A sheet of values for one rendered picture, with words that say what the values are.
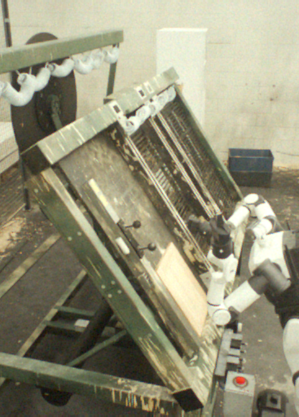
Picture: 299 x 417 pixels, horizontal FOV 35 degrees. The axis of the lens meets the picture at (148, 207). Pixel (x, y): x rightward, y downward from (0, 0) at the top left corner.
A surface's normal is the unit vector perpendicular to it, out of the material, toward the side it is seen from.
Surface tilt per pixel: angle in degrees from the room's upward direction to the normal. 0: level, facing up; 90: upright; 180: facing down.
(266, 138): 90
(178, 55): 90
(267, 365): 0
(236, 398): 90
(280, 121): 90
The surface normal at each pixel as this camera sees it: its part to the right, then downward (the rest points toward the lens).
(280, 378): 0.00, -0.91
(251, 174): -0.11, 0.41
